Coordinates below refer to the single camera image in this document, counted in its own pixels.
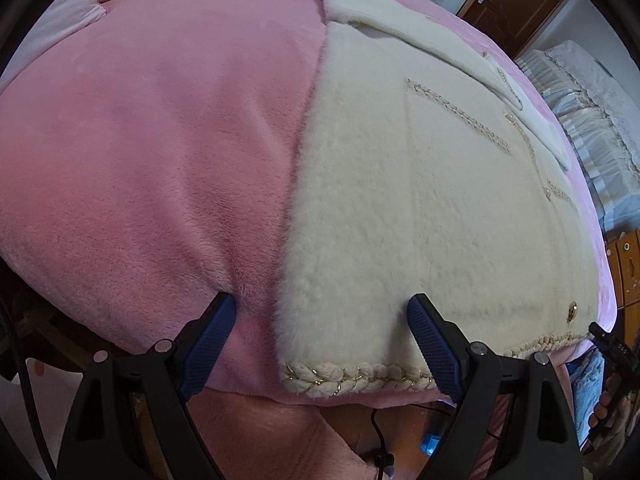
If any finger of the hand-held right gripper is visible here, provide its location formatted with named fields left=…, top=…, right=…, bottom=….
left=588, top=322, right=640, bottom=378

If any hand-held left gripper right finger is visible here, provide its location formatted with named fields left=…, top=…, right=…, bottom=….
left=406, top=293, right=585, bottom=480

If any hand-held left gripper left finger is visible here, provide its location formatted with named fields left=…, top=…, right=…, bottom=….
left=56, top=292, right=237, bottom=480

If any white fluffy cardigan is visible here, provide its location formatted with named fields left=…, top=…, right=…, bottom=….
left=274, top=0, right=601, bottom=401

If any person's right hand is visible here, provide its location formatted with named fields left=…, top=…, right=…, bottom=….
left=586, top=377, right=640, bottom=442

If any blue cloth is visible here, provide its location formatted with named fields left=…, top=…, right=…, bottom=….
left=565, top=350, right=608, bottom=446

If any wooden drawer cabinet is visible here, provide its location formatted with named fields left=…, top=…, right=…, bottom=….
left=602, top=227, right=640, bottom=311

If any person's pink fleece clothing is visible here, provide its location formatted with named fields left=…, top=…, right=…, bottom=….
left=190, top=395, right=383, bottom=480

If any pink fleece bed blanket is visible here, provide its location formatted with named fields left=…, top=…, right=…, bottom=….
left=0, top=0, right=617, bottom=406

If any white lace furniture cover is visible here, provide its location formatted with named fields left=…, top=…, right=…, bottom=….
left=515, top=40, right=640, bottom=233

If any brown wooden door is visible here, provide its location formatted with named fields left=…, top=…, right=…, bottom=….
left=457, top=0, right=573, bottom=58

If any thin black cable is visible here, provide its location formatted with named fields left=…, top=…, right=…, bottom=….
left=369, top=406, right=398, bottom=480

